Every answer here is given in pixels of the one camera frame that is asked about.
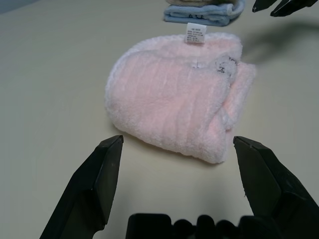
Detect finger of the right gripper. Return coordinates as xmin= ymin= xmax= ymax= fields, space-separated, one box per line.
xmin=251 ymin=0 xmax=279 ymax=13
xmin=270 ymin=0 xmax=316 ymax=18

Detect beige folded towel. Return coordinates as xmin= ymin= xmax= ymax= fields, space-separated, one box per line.
xmin=166 ymin=0 xmax=240 ymax=5

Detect light blue folded towel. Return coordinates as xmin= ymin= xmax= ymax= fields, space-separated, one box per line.
xmin=163 ymin=0 xmax=246 ymax=27

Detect pink fluffy towel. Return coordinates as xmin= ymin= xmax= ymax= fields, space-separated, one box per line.
xmin=104 ymin=22 xmax=257 ymax=165

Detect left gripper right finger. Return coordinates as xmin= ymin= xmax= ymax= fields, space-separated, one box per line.
xmin=233 ymin=135 xmax=319 ymax=239

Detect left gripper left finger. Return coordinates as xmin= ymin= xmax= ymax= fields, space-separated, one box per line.
xmin=37 ymin=134 xmax=124 ymax=239

